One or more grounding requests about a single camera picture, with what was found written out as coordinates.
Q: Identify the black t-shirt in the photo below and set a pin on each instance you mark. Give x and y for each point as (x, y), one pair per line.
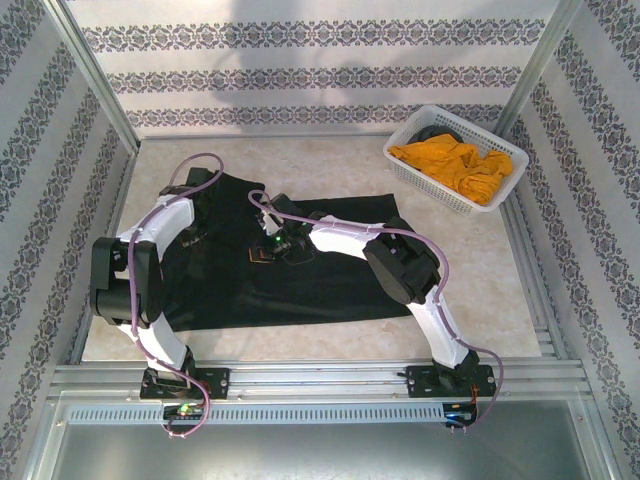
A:
(300, 295)

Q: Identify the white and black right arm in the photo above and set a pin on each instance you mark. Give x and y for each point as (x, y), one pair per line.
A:
(400, 265)

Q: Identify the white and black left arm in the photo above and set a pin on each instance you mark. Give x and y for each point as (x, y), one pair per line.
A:
(125, 280)

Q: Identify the white plastic basket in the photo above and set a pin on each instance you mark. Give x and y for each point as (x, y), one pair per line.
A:
(400, 165)

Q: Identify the small controller board green light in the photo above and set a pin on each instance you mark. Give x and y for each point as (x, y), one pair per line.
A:
(184, 411)

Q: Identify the dark grey t-shirt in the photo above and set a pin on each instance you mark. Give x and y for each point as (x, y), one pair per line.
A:
(435, 132)

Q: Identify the yellow t-shirt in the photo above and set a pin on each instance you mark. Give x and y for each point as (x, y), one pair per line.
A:
(460, 167)

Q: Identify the grey metal base panel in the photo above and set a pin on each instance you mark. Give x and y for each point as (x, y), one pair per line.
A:
(320, 455)

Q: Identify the small controller board blue light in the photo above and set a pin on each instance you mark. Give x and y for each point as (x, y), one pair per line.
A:
(460, 412)

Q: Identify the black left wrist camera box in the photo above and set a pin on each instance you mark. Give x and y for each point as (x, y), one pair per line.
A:
(199, 176)

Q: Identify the aluminium back frame rail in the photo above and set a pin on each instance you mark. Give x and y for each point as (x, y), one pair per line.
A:
(260, 136)

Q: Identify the aluminium mounting rail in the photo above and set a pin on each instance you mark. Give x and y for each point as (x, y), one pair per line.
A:
(320, 375)

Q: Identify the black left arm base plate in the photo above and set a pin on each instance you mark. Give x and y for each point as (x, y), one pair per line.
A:
(215, 382)

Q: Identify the aluminium frame post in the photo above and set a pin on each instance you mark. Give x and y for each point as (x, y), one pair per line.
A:
(537, 65)
(95, 75)

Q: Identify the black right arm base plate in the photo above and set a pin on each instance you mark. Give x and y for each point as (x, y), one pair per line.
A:
(420, 382)

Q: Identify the aluminium side frame rail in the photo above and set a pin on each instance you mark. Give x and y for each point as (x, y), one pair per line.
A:
(530, 260)

